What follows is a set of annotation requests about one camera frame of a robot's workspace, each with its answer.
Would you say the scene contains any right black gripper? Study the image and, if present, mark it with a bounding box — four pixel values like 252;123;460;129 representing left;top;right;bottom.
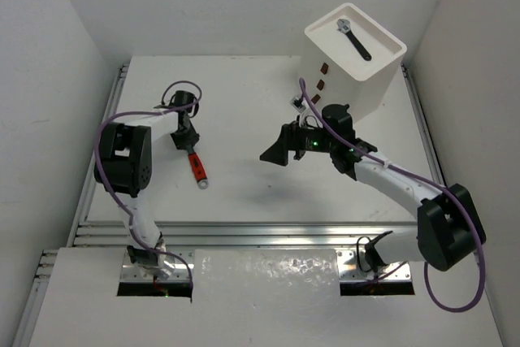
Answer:
260;115;336;165

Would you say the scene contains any red adjustable wrench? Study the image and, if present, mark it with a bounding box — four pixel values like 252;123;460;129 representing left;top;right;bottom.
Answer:
188;152;209;189

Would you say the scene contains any white drawer cabinet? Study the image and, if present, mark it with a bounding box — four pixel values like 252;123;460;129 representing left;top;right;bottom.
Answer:
297;2;407;121

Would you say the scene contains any black adjustable wrench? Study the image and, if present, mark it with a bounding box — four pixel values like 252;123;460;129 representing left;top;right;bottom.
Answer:
336;18;372;61

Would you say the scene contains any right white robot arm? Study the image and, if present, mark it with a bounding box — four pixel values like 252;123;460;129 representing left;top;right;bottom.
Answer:
260;104;487;271

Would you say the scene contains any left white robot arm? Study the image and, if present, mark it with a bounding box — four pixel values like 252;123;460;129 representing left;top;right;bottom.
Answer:
94;90;209;274

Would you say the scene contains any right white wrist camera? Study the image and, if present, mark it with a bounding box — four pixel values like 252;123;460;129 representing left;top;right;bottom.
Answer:
290;96;308;114

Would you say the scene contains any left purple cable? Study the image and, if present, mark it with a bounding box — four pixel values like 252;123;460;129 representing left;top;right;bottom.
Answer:
93;80;203;295

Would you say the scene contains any purple cable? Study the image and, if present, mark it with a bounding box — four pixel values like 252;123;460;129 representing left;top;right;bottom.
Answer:
93;80;203;295
298;77;487;311

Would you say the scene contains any aluminium table frame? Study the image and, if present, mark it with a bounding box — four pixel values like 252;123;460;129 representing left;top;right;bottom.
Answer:
15;56;500;346

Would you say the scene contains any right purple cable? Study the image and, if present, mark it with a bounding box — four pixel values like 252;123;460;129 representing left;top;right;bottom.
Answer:
298;77;487;311

